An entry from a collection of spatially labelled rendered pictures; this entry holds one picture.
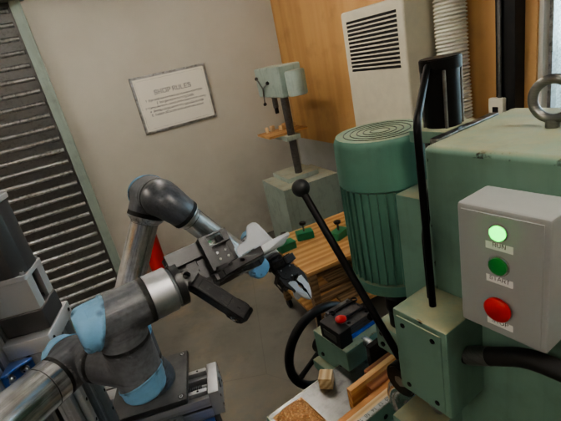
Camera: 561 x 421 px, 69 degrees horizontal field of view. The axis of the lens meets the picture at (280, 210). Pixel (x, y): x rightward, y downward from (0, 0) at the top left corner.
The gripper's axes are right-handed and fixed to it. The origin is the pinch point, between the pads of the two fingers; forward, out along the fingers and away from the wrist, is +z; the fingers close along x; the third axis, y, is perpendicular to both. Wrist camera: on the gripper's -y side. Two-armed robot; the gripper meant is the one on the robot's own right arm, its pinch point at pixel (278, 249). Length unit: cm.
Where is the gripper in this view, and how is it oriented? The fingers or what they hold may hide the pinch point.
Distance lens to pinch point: 77.0
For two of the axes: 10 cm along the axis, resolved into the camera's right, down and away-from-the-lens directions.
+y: -4.8, -8.5, 1.9
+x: -3.3, 3.8, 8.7
